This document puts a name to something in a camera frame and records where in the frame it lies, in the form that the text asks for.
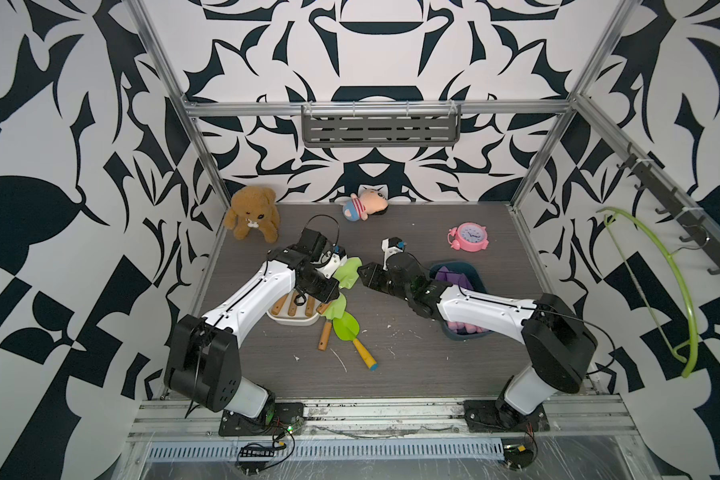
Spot purple scoop pink handle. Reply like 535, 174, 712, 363
435, 266, 473, 290

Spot purple shovel pink handle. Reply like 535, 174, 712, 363
446, 321, 486, 335

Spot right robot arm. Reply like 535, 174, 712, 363
358, 252, 598, 431

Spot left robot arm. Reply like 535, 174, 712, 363
164, 228, 348, 419

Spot white storage tray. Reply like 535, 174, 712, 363
266, 291, 320, 327

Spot teal storage box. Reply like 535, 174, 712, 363
429, 261, 491, 341

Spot black connector box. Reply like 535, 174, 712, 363
503, 445, 536, 471

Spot pink alarm clock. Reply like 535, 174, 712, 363
447, 222, 489, 253

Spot small plush doll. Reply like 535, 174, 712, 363
342, 190, 388, 222

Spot brown teddy bear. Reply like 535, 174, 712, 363
223, 185, 280, 244

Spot green hoop hanger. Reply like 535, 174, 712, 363
597, 207, 700, 379

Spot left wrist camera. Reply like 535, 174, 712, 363
314, 245, 347, 278

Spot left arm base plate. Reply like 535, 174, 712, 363
218, 401, 305, 437

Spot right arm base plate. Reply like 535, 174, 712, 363
462, 400, 550, 433

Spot black hook rail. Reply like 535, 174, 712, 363
619, 142, 720, 276

